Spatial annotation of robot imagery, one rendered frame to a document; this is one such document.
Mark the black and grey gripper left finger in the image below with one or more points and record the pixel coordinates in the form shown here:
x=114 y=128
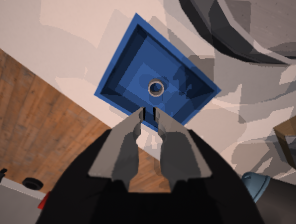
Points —
x=112 y=156

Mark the blue crate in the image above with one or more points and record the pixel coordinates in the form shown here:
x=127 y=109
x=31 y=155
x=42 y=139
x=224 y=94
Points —
x=142 y=55

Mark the grey metal bushing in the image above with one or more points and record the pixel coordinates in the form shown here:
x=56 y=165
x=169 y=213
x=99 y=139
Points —
x=155 y=93

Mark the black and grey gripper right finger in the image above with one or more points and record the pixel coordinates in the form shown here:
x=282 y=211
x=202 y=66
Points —
x=186 y=156

